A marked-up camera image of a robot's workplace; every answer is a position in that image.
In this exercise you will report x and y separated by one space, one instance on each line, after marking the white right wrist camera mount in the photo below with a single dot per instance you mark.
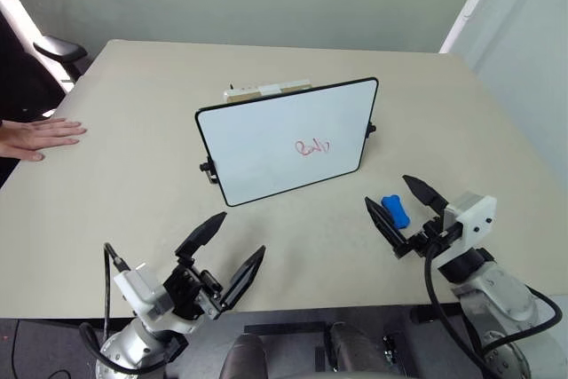
477 217

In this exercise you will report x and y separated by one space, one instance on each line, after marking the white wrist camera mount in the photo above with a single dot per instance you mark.
477 217
139 288

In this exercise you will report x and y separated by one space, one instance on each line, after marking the dark rounded shape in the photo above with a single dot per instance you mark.
244 359

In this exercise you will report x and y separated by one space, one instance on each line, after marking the blue eraser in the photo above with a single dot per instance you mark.
396 212

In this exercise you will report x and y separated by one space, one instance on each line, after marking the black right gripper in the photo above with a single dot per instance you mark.
421 237

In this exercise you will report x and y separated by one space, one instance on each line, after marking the person's bare hand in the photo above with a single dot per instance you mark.
40 137

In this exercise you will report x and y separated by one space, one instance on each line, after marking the white and cardboard box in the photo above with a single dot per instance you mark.
270 89

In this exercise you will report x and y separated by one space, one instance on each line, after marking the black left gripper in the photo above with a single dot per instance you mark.
188 290

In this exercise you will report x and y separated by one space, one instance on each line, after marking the black-framed whiteboard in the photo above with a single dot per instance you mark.
266 148

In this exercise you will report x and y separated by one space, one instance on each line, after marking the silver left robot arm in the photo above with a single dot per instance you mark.
126 348

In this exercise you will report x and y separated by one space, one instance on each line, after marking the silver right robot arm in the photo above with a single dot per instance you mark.
501 303

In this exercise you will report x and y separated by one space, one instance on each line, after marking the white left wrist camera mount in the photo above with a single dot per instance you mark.
139 288

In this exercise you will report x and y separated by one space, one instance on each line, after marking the black office chair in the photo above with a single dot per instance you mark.
26 81

